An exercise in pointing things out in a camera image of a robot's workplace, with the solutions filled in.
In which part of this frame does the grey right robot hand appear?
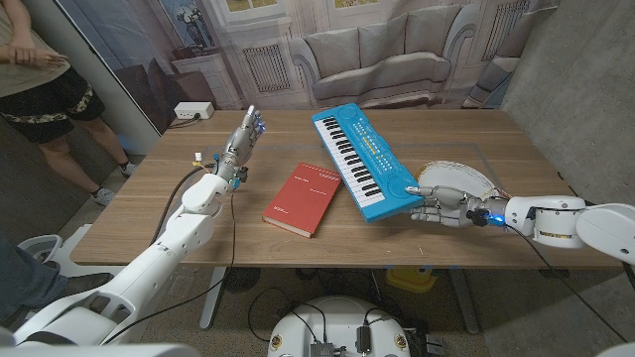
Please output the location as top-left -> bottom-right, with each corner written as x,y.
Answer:
405,184 -> 497,229

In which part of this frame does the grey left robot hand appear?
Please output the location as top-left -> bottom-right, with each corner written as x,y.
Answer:
216,104 -> 267,183

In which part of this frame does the blue toy piano keyboard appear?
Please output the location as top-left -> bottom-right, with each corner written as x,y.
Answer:
311,102 -> 426,223

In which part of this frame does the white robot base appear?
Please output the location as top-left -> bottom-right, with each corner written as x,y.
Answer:
267,296 -> 412,357

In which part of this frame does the white gold-rimmed paper plate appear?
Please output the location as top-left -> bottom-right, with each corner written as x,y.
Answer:
414,161 -> 497,200

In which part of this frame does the red notebook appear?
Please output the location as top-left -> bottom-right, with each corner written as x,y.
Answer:
262,162 -> 343,239

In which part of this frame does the white power strip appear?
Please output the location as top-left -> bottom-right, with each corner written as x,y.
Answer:
173,101 -> 215,121

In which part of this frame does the yellow object under table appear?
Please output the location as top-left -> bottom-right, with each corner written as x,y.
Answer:
385,267 -> 438,294

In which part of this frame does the white table leg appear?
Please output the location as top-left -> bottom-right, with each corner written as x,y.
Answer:
448,267 -> 481,336
198,266 -> 227,331

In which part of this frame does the black round floor fan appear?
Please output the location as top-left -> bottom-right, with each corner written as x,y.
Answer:
221,267 -> 262,294

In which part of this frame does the printed living room backdrop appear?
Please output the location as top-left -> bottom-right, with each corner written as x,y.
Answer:
54,0 -> 562,135

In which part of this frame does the person in black shorts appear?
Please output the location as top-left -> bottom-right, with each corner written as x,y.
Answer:
0,0 -> 138,207

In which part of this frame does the person in blue jeans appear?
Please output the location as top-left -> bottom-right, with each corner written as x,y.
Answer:
0,230 -> 113,323

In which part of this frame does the black power strip cable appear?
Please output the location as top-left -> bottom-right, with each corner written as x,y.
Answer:
168,114 -> 202,129

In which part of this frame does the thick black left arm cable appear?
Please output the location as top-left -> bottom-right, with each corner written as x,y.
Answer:
148,166 -> 205,248

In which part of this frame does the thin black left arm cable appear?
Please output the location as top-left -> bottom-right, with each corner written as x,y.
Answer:
101,192 -> 237,346

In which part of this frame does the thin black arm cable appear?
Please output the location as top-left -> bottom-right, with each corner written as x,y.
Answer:
503,222 -> 629,343
101,192 -> 237,346

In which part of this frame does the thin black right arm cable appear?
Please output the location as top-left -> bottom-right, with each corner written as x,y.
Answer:
503,222 -> 629,343

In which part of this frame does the black floor cable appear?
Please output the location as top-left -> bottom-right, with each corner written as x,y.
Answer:
247,287 -> 328,343

